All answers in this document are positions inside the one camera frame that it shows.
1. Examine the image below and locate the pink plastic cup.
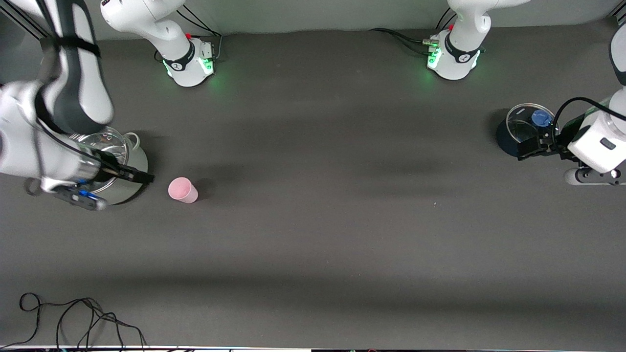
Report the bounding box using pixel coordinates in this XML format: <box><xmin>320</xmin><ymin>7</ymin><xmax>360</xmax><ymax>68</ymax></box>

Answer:
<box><xmin>168</xmin><ymin>177</ymin><xmax>199</xmax><ymax>204</ymax></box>

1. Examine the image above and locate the pale green cooking pot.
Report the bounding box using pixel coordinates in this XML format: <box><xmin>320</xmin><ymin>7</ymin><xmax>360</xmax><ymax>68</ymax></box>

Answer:
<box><xmin>68</xmin><ymin>126</ymin><xmax>149</xmax><ymax>206</ymax></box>

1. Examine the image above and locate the glass lid with copper knob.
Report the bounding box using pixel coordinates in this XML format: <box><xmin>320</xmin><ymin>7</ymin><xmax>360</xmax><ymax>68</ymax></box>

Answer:
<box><xmin>71</xmin><ymin>126</ymin><xmax>130</xmax><ymax>194</ymax></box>

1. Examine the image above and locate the dark blue cooking pot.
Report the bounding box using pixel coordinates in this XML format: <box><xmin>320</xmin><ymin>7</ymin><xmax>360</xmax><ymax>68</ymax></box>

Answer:
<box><xmin>495</xmin><ymin>103</ymin><xmax>559</xmax><ymax>158</ymax></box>

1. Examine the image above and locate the glass lid with blue knob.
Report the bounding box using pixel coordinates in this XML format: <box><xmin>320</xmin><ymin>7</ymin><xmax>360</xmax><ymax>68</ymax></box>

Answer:
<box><xmin>506</xmin><ymin>103</ymin><xmax>558</xmax><ymax>143</ymax></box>

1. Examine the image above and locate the dark grey table mat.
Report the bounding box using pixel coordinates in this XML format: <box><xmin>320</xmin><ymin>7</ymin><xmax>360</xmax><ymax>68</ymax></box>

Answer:
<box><xmin>0</xmin><ymin>17</ymin><xmax>626</xmax><ymax>349</ymax></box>

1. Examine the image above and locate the thin black tangled cable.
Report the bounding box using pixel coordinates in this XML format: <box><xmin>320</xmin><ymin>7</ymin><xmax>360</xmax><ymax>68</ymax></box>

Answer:
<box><xmin>56</xmin><ymin>297</ymin><xmax>147</xmax><ymax>351</ymax></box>

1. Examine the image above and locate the thin black looped cable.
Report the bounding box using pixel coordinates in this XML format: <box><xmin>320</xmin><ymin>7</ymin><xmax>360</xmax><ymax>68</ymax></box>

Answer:
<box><xmin>0</xmin><ymin>292</ymin><xmax>64</xmax><ymax>349</ymax></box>

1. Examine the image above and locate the metal frame post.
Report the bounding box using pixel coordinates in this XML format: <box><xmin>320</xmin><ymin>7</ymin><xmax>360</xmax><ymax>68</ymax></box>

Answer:
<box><xmin>0</xmin><ymin>7</ymin><xmax>49</xmax><ymax>42</ymax></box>

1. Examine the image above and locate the black right arm base cable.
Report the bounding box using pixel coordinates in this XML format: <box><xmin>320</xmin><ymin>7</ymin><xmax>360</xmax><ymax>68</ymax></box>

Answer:
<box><xmin>176</xmin><ymin>5</ymin><xmax>223</xmax><ymax>62</ymax></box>

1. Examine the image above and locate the black arm base cable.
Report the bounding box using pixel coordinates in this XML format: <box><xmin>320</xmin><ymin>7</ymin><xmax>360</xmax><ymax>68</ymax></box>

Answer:
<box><xmin>176</xmin><ymin>5</ymin><xmax>223</xmax><ymax>62</ymax></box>
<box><xmin>369</xmin><ymin>27</ymin><xmax>441</xmax><ymax>55</ymax></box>

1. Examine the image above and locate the black left arm base cable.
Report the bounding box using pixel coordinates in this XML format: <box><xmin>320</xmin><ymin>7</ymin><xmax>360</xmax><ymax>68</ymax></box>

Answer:
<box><xmin>369</xmin><ymin>27</ymin><xmax>441</xmax><ymax>55</ymax></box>

